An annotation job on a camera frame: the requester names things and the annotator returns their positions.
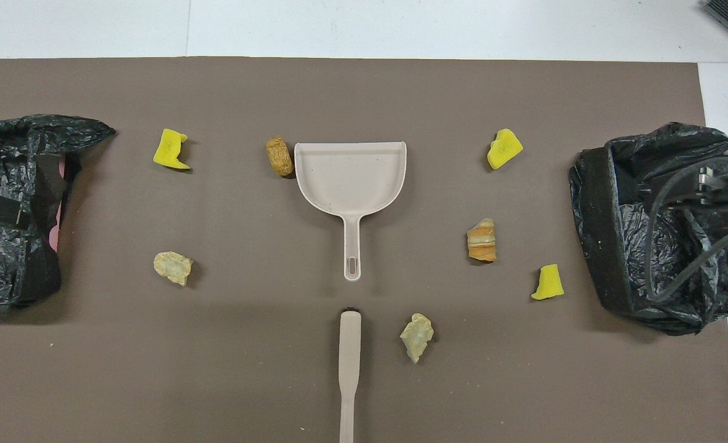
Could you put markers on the brown table mat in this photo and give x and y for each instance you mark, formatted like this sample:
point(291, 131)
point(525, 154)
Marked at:
point(247, 369)

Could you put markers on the left black trash bag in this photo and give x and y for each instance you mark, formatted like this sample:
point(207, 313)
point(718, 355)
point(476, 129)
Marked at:
point(7, 271)

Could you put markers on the pale beige foam chunk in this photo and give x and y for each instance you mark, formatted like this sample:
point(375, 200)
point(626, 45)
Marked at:
point(416, 336)

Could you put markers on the yellow sponge piece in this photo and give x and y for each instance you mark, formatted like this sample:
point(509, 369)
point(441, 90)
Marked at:
point(504, 149)
point(548, 284)
point(170, 149)

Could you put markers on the black trash bag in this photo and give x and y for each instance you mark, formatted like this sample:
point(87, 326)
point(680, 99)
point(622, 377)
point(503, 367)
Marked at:
point(604, 246)
point(7, 271)

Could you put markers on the beige and orange foam chunk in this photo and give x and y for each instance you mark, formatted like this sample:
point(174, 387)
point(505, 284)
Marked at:
point(173, 267)

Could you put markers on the right black trash bag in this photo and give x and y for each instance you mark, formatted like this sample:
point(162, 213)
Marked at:
point(604, 246)

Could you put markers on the brown cork-like foam chunk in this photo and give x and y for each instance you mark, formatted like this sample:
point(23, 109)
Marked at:
point(279, 156)

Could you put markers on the beige plastic dustpan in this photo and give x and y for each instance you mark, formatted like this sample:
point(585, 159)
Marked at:
point(350, 178)

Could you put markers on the orange striped foam chunk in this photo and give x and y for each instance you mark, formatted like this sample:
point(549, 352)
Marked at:
point(482, 241)

